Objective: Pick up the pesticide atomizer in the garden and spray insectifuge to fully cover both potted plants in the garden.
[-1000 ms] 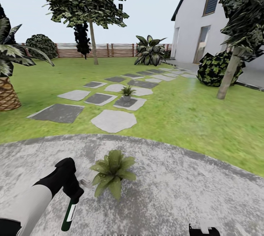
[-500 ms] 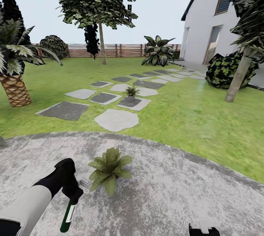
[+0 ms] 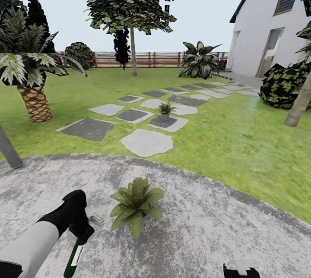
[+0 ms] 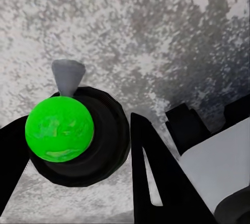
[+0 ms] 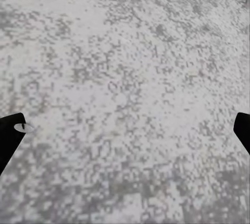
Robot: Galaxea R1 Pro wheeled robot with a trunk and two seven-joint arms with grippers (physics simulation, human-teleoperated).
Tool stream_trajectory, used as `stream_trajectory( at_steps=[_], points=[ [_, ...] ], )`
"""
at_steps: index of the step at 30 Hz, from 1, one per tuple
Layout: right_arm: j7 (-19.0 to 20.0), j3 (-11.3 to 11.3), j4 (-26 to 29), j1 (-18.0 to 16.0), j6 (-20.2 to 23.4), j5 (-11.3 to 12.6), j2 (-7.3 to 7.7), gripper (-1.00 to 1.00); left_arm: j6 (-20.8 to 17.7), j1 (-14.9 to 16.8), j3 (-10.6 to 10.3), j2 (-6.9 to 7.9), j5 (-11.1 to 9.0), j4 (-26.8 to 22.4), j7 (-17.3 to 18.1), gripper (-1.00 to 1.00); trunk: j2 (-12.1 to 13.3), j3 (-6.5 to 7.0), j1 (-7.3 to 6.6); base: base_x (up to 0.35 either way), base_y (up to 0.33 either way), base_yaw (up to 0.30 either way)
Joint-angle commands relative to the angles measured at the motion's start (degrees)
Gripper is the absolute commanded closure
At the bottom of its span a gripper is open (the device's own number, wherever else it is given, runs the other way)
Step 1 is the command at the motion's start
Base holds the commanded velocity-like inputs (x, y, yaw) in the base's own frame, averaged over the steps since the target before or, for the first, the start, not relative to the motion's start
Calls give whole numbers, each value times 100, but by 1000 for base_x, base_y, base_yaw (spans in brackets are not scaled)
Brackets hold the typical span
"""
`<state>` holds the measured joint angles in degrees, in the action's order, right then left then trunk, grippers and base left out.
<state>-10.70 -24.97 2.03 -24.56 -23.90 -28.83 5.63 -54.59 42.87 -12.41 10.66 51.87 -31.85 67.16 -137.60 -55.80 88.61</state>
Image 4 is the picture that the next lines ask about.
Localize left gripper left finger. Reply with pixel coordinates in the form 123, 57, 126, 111
0, 116, 30, 216

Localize insectifuge atomizer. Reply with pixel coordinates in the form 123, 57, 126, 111
25, 59, 131, 188

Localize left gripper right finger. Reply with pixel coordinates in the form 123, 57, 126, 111
130, 113, 218, 224

